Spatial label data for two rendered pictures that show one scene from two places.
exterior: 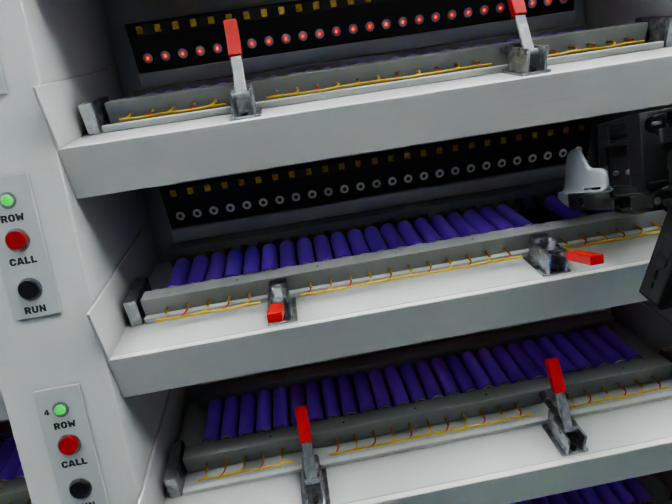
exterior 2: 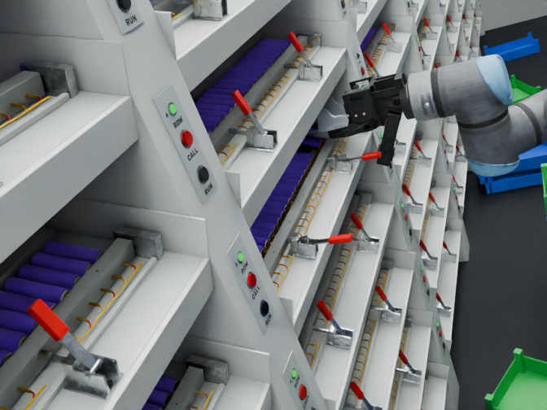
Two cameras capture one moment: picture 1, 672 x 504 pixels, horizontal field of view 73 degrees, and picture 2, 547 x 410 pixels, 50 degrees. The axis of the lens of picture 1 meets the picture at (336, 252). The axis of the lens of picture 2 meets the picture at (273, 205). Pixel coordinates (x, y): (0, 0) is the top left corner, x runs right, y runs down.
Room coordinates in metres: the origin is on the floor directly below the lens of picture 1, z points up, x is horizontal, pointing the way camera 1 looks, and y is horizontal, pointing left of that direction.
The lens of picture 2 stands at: (0.03, 0.73, 1.36)
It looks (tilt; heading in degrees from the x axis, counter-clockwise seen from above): 25 degrees down; 302
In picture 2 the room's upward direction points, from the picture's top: 22 degrees counter-clockwise
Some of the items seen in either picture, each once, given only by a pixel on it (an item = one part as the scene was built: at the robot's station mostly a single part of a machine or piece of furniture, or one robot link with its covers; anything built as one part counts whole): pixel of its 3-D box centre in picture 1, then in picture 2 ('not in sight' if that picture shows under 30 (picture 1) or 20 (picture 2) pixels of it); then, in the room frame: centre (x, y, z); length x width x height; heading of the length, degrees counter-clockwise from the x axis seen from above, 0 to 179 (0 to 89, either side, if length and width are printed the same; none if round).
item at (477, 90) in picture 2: not in sight; (472, 87); (0.20, -0.30, 0.97); 0.12 x 0.09 x 0.10; 3
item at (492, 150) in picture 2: not in sight; (492, 137); (0.19, -0.31, 0.86); 0.12 x 0.09 x 0.12; 35
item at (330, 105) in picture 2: not in sight; (330, 111); (0.48, -0.31, 0.97); 0.09 x 0.03 x 0.06; 176
